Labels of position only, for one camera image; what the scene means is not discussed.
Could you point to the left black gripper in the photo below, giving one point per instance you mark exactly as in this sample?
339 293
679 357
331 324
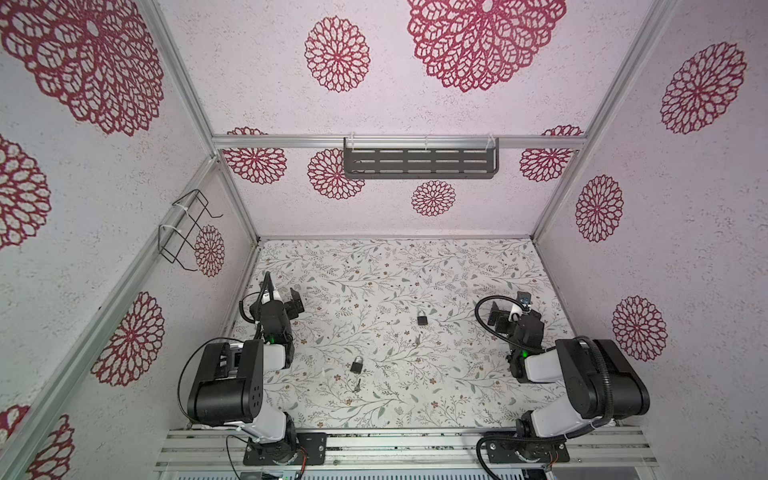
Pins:
271 301

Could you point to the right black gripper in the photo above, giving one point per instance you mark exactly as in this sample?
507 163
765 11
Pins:
522 312

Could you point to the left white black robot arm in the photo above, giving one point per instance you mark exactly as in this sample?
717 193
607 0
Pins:
228 391

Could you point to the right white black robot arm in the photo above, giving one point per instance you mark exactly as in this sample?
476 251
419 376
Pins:
600 385

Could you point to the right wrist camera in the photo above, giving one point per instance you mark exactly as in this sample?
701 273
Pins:
521 305

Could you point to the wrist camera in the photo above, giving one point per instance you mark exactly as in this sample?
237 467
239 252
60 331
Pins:
521 305
267 292

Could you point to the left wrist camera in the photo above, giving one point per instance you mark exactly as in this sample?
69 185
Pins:
267 292

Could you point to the black wire wall rack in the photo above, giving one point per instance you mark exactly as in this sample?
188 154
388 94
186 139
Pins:
192 242

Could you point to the dark metal wall shelf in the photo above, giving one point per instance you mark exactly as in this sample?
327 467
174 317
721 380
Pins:
422 163

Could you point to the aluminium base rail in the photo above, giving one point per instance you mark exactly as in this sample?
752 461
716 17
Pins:
215 450

